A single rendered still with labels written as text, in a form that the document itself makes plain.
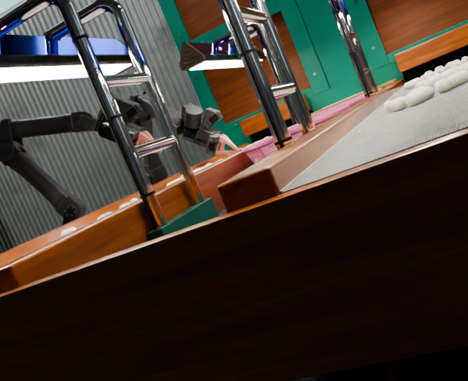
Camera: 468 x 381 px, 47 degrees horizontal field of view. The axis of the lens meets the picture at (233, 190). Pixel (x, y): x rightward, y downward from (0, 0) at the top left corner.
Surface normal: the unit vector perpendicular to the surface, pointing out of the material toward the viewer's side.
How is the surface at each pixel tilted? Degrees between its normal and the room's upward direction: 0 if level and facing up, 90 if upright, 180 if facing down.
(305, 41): 90
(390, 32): 90
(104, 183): 90
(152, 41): 90
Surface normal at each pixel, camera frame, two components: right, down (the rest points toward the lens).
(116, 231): 0.86, -0.32
